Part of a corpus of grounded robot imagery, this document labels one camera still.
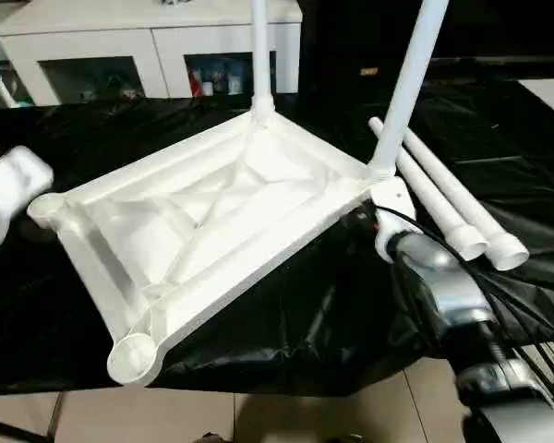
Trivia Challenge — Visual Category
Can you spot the white plastic table leg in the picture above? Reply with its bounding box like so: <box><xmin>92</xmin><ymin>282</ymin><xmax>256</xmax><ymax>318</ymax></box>
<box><xmin>367</xmin><ymin>0</ymin><xmax>450</xmax><ymax>180</ymax></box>
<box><xmin>248</xmin><ymin>0</ymin><xmax>279</xmax><ymax>126</ymax></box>
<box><xmin>367</xmin><ymin>116</ymin><xmax>489</xmax><ymax>263</ymax></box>
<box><xmin>401</xmin><ymin>128</ymin><xmax>531</xmax><ymax>272</ymax></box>

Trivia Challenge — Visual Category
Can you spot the white plastic table top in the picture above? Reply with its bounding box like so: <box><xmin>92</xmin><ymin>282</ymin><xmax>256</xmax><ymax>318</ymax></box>
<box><xmin>26</xmin><ymin>108</ymin><xmax>400</xmax><ymax>388</ymax></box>

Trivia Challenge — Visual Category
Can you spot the black plastic mat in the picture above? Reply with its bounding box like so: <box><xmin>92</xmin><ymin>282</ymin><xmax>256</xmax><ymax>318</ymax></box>
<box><xmin>0</xmin><ymin>78</ymin><xmax>554</xmax><ymax>400</ymax></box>

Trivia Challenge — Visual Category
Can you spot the white flat board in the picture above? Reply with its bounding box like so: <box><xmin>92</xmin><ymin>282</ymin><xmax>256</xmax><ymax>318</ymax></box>
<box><xmin>520</xmin><ymin>78</ymin><xmax>554</xmax><ymax>123</ymax></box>

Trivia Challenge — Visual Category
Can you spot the white glass-door cabinet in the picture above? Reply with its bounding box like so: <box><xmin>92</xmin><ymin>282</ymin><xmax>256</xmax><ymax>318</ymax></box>
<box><xmin>0</xmin><ymin>0</ymin><xmax>304</xmax><ymax>105</ymax></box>

